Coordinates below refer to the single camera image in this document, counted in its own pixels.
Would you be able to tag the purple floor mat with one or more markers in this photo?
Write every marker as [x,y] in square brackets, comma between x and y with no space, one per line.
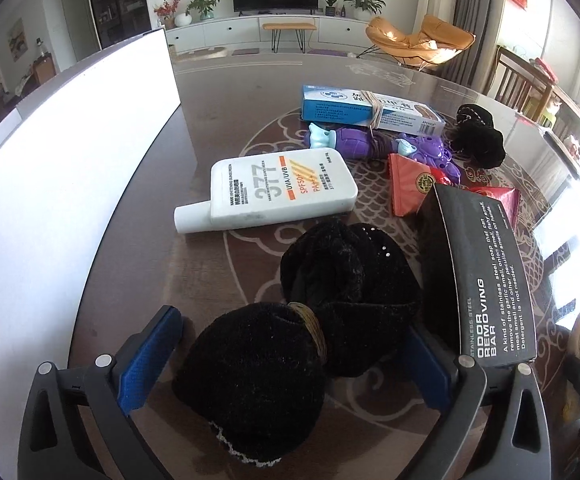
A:
[330,52]

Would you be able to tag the green potted plant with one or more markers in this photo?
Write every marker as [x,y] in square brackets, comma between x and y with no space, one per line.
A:
[204,4]

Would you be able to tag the orange lounge chair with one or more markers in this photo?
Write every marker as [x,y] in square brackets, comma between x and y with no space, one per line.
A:
[409,42]

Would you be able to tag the red flower plant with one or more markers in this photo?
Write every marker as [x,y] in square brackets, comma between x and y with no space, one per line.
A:
[165,10]

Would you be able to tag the red triangular packet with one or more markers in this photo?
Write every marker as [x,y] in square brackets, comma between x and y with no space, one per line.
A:
[504,200]
[409,185]

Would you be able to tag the small black knit item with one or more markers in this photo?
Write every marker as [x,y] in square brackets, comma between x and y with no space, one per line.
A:
[479,142]

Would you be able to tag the leafy potted plant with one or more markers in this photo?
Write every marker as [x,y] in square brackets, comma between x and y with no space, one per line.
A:
[364,2]

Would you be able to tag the grey curtain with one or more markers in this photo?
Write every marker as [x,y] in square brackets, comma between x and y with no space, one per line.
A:
[479,10]

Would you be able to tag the white round vase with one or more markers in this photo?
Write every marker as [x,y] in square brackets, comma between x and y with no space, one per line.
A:
[182,20]

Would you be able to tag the purple plastic toy wand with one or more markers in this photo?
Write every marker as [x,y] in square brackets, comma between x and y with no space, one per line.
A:
[354,142]

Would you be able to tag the white television cabinet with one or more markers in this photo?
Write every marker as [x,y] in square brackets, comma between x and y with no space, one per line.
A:
[230,30]

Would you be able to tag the white sunscreen bottle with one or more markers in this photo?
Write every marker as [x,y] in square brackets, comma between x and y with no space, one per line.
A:
[270,190]

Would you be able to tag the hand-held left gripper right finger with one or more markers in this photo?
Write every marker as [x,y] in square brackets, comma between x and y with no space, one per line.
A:
[427,372]

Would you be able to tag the brown patterned desktop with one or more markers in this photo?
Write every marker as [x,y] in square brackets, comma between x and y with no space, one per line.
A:
[250,260]

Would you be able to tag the wooden bench with metal legs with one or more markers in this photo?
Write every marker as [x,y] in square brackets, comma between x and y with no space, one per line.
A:
[290,25]

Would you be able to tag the framed wall picture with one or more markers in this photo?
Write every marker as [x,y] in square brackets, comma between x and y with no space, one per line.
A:
[18,39]

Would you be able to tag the black cardboard box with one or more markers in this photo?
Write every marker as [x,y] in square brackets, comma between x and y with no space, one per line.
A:
[469,270]

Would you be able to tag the dark floor mat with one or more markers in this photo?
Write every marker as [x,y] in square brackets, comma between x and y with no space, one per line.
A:
[246,52]

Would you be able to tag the brown wooden chair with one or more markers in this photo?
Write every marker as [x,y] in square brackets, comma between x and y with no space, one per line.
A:
[509,75]

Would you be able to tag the small potted plant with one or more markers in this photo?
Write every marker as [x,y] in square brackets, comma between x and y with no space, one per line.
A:
[330,2]

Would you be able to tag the dark display cabinet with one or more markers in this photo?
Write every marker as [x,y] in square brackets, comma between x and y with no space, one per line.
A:
[115,5]

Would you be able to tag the round wooden floor board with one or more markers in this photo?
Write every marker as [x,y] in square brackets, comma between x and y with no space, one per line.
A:
[202,53]

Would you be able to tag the blue and white medicine box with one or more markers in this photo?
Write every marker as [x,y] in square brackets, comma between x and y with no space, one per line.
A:
[340,107]

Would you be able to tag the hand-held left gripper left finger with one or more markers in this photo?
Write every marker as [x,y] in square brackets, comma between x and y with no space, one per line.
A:
[150,355]

